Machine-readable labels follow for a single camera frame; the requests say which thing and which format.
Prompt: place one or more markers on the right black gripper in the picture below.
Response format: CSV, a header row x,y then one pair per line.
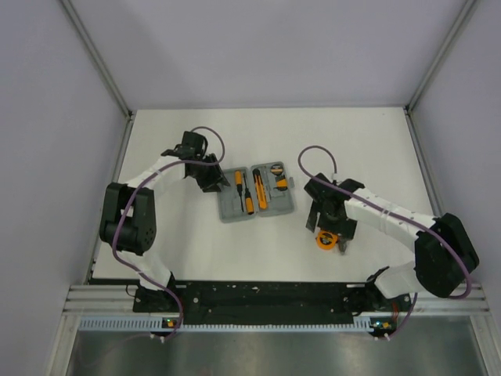
x,y
346,227

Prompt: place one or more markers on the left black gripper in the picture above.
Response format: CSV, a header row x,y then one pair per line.
x,y
212,186

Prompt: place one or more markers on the orange tape measure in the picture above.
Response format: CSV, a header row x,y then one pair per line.
x,y
326,240

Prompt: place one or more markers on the orange handled pliers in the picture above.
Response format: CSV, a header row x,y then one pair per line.
x,y
342,244

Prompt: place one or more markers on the orange black screwdriver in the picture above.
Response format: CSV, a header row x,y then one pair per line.
x,y
239,186
249,204

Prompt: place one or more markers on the grey plastic tool case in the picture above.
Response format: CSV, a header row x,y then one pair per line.
x,y
228,200

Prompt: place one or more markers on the orange black utility knife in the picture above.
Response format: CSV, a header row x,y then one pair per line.
x,y
260,190

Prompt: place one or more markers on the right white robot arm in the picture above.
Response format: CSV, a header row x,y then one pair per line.
x,y
444,256

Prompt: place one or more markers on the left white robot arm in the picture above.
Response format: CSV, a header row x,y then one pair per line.
x,y
129,218

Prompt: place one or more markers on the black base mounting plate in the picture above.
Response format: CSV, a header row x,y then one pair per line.
x,y
221,316

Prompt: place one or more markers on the grey slotted cable duct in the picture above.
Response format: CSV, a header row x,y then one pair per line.
x,y
165,325

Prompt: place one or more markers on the right aluminium corner post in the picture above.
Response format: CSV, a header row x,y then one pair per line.
x,y
460,22

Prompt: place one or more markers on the aluminium corner post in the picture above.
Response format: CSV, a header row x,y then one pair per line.
x,y
95,56
460,22

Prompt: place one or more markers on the aluminium front frame rail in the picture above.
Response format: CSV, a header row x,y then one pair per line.
x,y
237,298

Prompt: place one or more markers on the left aluminium corner post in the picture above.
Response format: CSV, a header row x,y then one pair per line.
x,y
95,56

